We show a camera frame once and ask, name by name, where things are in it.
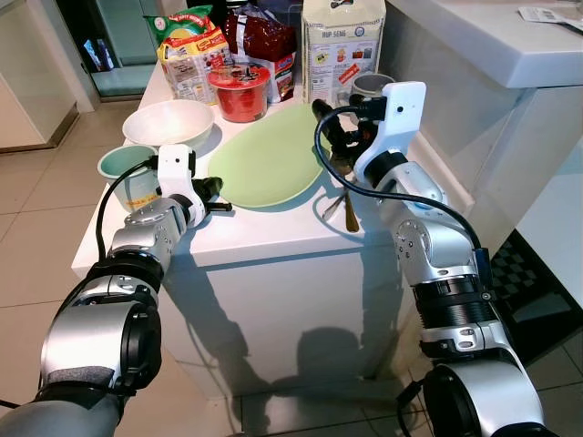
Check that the light green plate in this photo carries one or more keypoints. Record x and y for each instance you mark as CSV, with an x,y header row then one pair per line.
x,y
269,159

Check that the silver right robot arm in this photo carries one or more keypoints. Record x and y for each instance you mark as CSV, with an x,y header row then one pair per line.
x,y
455,300

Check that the grey cup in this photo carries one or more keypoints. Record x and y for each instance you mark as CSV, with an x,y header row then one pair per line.
x,y
369,86

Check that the white cracker pack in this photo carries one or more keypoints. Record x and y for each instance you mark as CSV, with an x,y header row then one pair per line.
x,y
342,45

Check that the metal spoon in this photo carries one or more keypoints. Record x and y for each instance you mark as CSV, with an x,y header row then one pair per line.
x,y
350,214

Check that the white bowl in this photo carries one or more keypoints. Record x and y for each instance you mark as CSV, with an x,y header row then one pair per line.
x,y
168,123

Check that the pale green mug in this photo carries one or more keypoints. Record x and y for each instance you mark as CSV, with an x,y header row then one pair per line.
x,y
123,177

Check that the red plastic container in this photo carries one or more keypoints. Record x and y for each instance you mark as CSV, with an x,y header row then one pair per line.
x,y
239,96

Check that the dark red snack pack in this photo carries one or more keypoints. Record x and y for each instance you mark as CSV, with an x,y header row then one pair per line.
x,y
269,36

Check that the white counter cabinet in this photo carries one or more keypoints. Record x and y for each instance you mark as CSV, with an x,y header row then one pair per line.
x,y
273,300

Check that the yellow green snack pack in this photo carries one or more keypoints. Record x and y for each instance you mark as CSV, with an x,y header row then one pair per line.
x,y
187,50

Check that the white column with ledge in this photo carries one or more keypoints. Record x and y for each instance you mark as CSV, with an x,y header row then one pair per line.
x,y
474,36

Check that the white dining table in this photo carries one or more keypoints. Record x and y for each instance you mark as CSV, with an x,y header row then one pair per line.
x,y
560,218

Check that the black box with checkerboard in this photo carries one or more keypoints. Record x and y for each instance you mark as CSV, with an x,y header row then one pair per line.
x,y
528,282

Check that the printed paper sheet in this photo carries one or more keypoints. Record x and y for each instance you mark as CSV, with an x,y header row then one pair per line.
x,y
547,16

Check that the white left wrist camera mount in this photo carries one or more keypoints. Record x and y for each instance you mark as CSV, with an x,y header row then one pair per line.
x,y
175,173

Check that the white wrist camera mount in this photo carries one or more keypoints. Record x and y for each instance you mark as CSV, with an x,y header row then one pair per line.
x,y
175,173
396,118

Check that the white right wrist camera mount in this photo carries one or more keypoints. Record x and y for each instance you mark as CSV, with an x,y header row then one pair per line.
x,y
396,118

